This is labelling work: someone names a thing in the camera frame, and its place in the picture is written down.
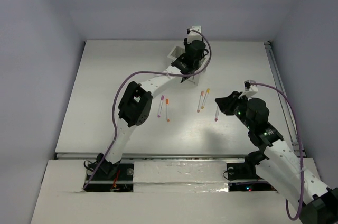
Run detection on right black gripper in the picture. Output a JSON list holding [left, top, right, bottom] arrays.
[[214, 90, 254, 130]]

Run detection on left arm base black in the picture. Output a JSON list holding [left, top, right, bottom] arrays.
[[83, 153, 134, 192]]

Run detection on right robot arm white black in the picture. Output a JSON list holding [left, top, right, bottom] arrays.
[[215, 91, 337, 223]]

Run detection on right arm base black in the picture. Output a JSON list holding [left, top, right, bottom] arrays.
[[223, 151, 273, 192]]

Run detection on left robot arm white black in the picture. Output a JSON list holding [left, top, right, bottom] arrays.
[[95, 38, 211, 179]]

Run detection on pink capped white marker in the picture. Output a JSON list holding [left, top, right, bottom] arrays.
[[214, 107, 220, 122]]

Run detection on yellow capped white marker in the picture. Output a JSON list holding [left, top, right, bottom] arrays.
[[201, 88, 210, 109]]

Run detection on white two-compartment pen holder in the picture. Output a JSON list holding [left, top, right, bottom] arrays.
[[166, 46, 209, 86]]

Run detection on salmon capped white marker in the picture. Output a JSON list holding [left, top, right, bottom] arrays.
[[197, 90, 204, 113]]

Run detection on purple capped white marker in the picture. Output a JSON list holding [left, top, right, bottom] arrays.
[[157, 95, 164, 118]]

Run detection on orange capped white marker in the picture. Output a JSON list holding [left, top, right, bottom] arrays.
[[165, 99, 170, 122]]

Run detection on white foam block centre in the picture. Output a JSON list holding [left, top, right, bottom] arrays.
[[133, 160, 229, 193]]

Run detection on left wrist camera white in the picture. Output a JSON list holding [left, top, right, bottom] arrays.
[[184, 25, 203, 44]]

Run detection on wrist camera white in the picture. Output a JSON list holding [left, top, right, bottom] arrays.
[[184, 25, 203, 44], [238, 80, 258, 99]]

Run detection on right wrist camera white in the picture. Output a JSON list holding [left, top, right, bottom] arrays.
[[238, 80, 258, 99]]

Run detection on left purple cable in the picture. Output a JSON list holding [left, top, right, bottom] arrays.
[[83, 29, 212, 190]]

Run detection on aluminium rail right side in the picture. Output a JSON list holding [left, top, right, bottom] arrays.
[[264, 41, 307, 158]]

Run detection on aluminium rail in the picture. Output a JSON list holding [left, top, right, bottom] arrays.
[[264, 41, 307, 158], [54, 153, 248, 160]]

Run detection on aluminium rail front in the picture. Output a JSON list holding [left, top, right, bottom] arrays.
[[54, 153, 248, 160]]

